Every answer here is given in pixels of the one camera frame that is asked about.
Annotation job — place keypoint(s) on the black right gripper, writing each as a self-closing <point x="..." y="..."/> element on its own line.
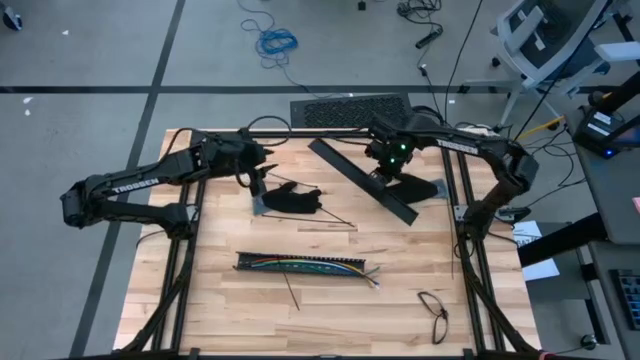
<point x="392" y="150"/>

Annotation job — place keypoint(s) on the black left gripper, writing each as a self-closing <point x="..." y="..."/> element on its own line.
<point x="235" y="155"/>

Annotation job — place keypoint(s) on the black duct cover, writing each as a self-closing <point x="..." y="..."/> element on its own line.
<point x="350" y="175"/>

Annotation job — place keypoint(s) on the black glove with grey cuff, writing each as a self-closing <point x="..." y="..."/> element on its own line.
<point x="292" y="200"/>
<point x="415" y="189"/>

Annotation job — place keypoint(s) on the brown zip tie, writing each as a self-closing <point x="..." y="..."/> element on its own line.
<point x="452" y="250"/>

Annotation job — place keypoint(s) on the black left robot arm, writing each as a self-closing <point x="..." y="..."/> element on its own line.
<point x="135" y="185"/>

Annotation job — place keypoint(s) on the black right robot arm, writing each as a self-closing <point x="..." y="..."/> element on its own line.
<point x="500" y="150"/>

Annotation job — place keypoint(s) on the black eyeglasses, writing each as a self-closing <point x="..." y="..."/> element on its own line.
<point x="443" y="314"/>

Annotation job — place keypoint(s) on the black power strip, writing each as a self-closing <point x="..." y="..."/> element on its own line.
<point x="428" y="38"/>

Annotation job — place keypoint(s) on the small black floor item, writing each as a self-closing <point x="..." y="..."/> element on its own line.
<point x="361" y="5"/>

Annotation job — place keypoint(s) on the white paper sheet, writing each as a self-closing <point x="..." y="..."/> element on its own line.
<point x="542" y="270"/>

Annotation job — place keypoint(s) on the black device with blue light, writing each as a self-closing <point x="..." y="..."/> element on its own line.
<point x="595" y="130"/>

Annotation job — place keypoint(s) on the grey office chair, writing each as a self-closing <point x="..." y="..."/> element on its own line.
<point x="550" y="30"/>

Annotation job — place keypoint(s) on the grey side desk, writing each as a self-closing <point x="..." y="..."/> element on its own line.
<point x="620" y="200"/>

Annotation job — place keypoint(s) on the black stand pole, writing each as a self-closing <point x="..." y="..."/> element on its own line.
<point x="620" y="90"/>

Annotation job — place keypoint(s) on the pink item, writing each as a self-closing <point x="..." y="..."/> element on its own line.
<point x="636" y="205"/>

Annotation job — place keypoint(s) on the black round knob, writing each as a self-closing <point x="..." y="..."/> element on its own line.
<point x="589" y="342"/>

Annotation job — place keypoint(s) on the black keyboard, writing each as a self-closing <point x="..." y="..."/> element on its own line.
<point x="630" y="300"/>

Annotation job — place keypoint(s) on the black caster wheel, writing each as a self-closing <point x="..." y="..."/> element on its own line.
<point x="11" y="20"/>

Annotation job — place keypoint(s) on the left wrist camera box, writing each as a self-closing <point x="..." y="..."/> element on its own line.
<point x="258" y="186"/>

